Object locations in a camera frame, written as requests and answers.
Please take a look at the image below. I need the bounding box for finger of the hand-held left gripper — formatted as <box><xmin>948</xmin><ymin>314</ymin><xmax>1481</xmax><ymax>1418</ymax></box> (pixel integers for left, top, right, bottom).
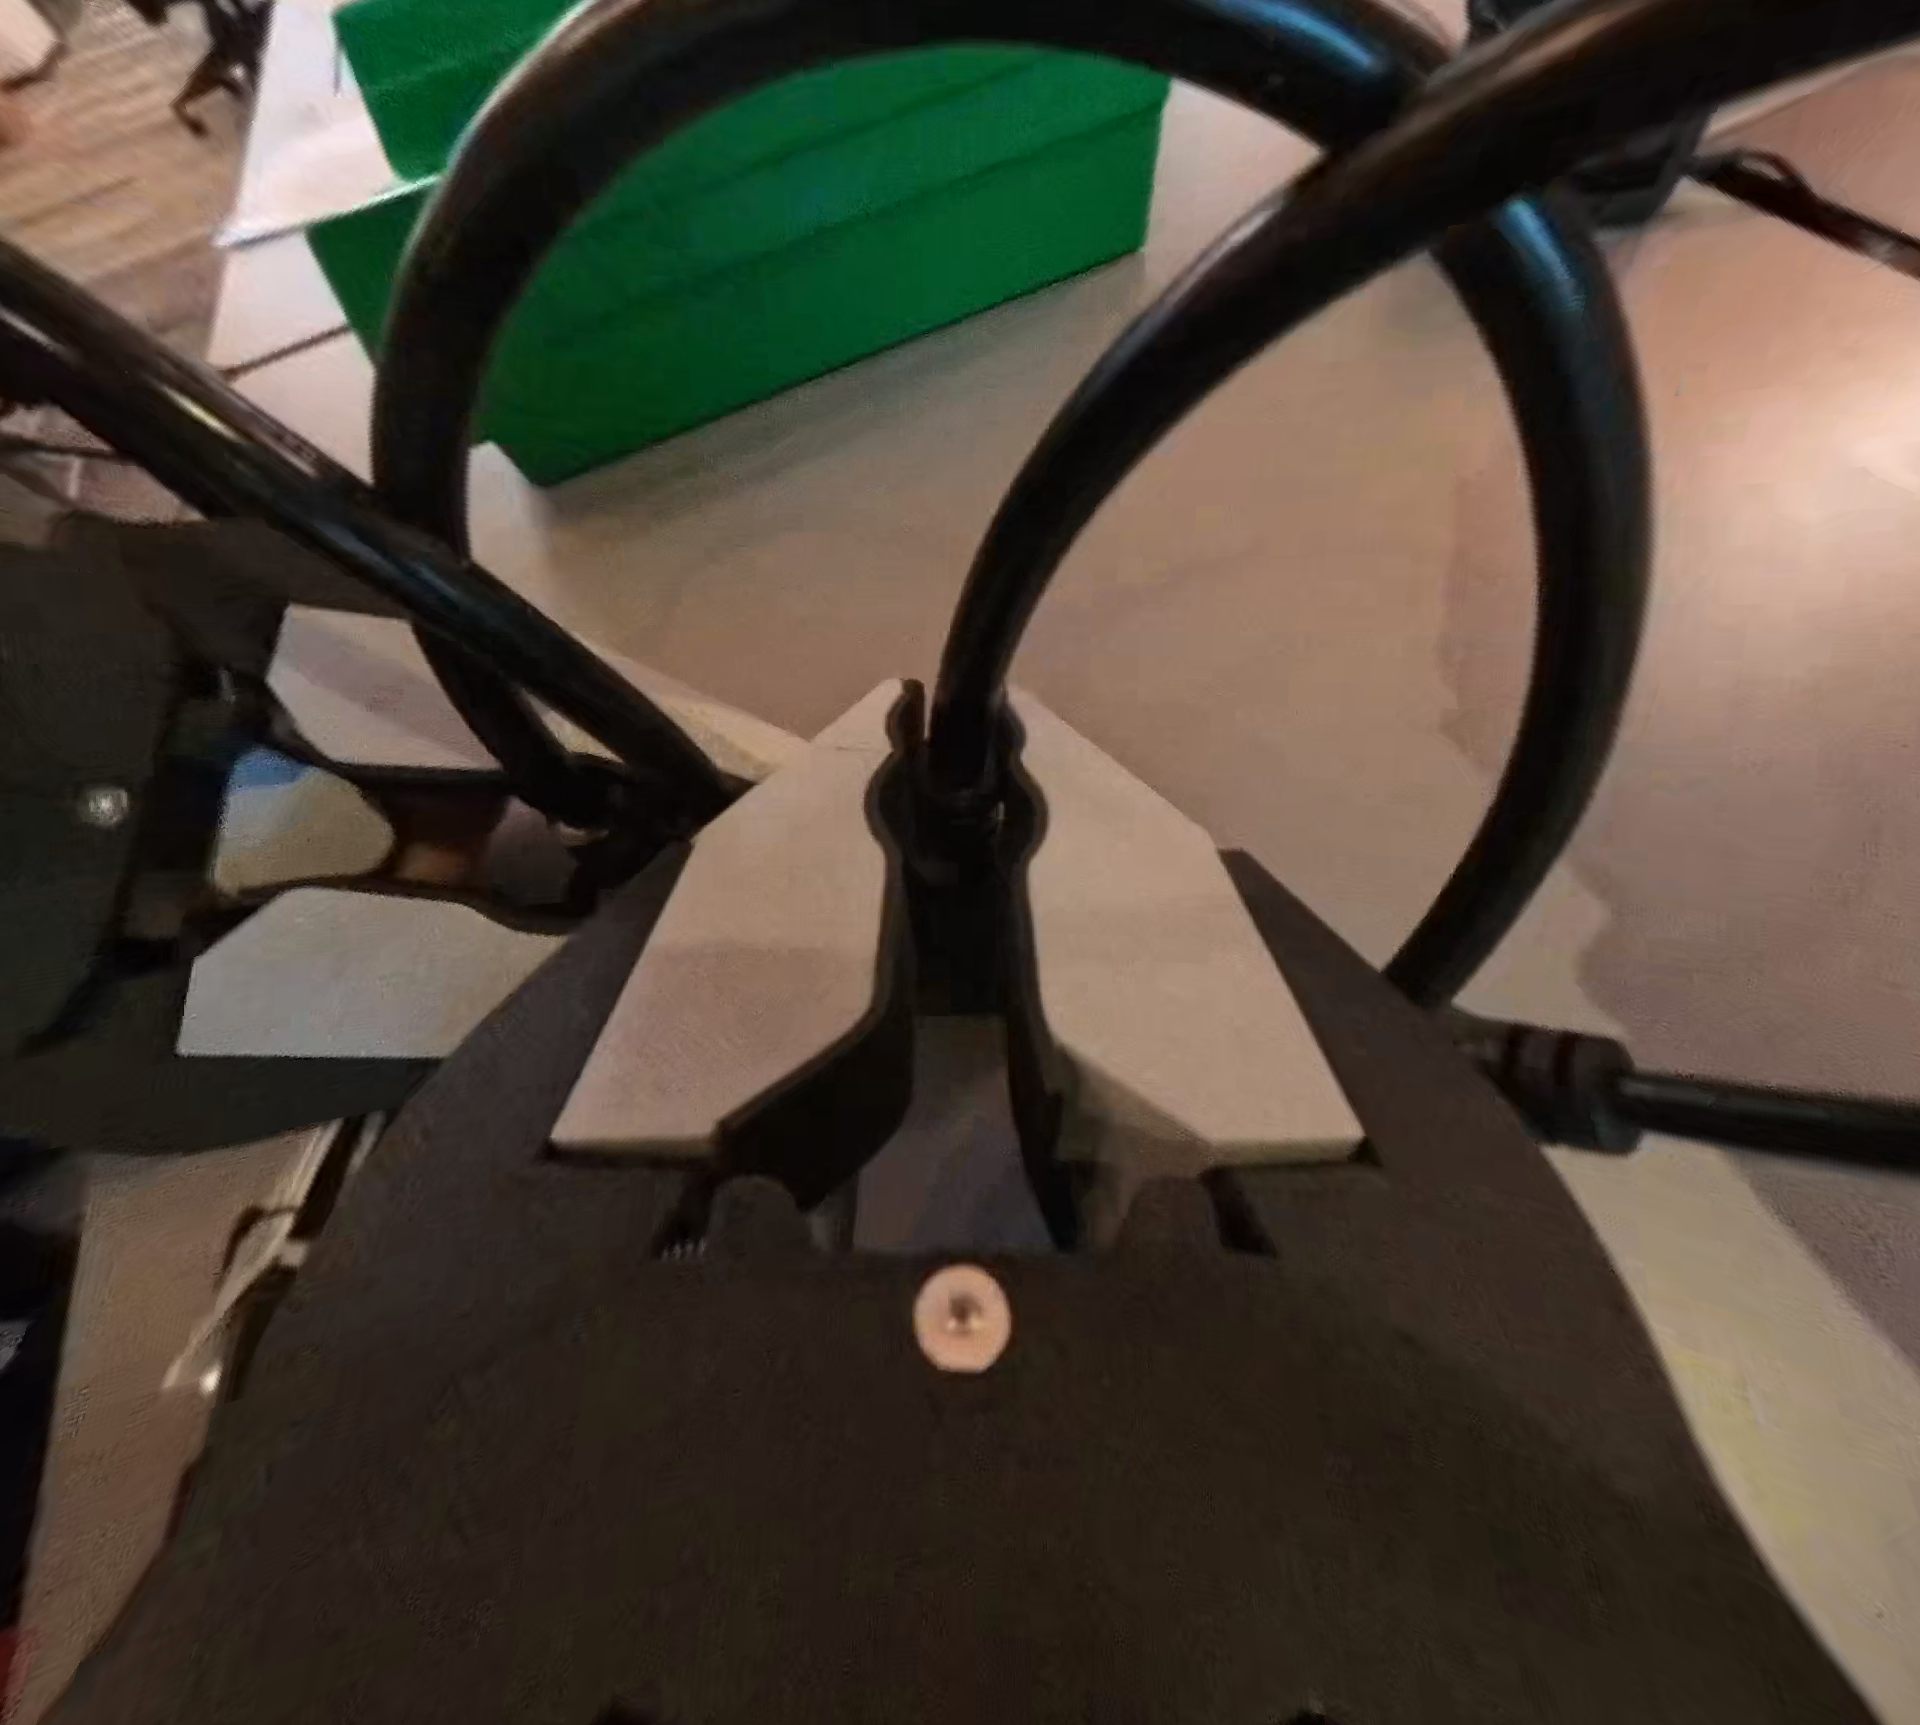
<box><xmin>176</xmin><ymin>885</ymin><xmax>581</xmax><ymax>1064</ymax></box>
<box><xmin>267</xmin><ymin>607</ymin><xmax>820</xmax><ymax>788</ymax></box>

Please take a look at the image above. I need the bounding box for green plastic bin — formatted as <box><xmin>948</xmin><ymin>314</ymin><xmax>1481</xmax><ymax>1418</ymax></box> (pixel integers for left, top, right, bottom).
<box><xmin>307</xmin><ymin>0</ymin><xmax>1203</xmax><ymax>488</ymax></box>

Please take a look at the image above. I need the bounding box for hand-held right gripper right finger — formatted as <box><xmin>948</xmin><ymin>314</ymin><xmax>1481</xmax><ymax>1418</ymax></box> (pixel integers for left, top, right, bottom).
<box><xmin>1000</xmin><ymin>686</ymin><xmax>1369</xmax><ymax>1250</ymax></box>

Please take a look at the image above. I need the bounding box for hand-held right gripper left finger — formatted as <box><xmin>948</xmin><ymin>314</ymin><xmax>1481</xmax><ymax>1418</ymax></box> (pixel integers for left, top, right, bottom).
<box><xmin>547</xmin><ymin>682</ymin><xmax>920</xmax><ymax>1209</ymax></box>

